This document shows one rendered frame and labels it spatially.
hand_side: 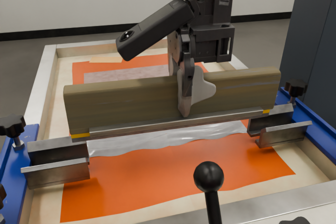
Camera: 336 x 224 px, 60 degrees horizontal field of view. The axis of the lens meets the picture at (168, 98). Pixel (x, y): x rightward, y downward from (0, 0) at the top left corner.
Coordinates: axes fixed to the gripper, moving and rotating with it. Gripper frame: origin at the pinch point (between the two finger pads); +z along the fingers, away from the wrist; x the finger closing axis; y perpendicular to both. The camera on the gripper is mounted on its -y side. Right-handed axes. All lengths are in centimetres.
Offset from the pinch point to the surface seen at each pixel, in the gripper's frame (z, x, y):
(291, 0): 83, 368, 291
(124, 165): 12.9, 1.1, -9.9
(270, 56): 110, 235, 180
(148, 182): 12.9, -4.0, -6.2
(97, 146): 12.6, 7.4, -14.6
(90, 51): 12, 57, -15
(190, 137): 12.7, 5.8, 4.6
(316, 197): 9.5, -16.3, 17.5
